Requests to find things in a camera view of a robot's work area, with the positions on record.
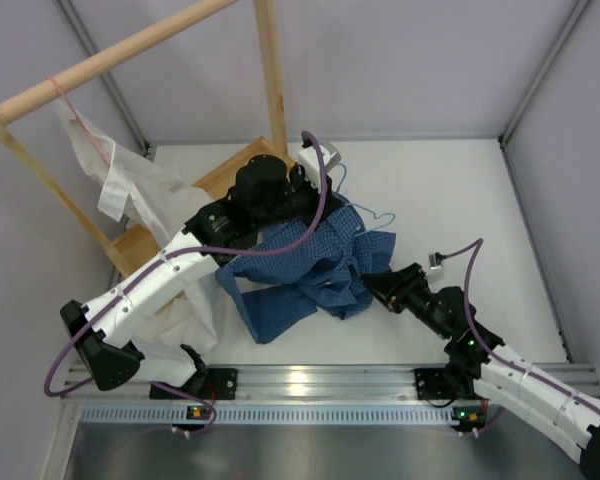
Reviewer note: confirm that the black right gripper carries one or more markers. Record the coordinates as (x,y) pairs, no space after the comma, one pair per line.
(394,287)

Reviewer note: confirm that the white table cover sheet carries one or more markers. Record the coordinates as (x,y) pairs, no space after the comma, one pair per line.
(449,196)

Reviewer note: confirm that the aluminium mounting rail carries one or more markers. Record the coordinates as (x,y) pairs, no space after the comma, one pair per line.
(307,383)

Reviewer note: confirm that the pink wire hanger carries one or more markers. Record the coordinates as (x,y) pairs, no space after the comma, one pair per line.
(96,143)

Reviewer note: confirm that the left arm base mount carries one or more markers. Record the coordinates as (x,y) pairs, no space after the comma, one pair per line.
(219,383)

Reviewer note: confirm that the slotted white cable duct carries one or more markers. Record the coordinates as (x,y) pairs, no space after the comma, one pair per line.
(280,414)

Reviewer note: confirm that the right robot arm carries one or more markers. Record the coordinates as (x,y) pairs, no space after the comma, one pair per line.
(481,364)

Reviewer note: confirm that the light blue wire hanger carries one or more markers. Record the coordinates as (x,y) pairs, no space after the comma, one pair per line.
(379,221)

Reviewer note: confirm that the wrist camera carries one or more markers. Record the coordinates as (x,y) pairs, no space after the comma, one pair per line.
(307,157)
(435,269)

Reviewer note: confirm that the white cloth garment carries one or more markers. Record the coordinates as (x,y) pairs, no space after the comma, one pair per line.
(159,200)

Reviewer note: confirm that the wooden clothes rack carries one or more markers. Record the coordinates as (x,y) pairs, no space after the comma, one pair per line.
(130,248)

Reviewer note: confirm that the blue plaid shirt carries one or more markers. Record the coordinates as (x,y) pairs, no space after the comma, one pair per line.
(273,293)

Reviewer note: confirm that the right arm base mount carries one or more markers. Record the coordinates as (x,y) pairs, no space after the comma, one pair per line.
(443,383)

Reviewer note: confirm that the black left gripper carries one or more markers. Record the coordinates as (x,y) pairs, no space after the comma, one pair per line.
(299,176)

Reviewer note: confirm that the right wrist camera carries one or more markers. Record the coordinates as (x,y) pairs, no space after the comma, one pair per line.
(435,269)

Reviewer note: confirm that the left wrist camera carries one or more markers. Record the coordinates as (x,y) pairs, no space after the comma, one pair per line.
(307,157)

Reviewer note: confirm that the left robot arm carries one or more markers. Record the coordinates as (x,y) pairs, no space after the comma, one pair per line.
(271,210)

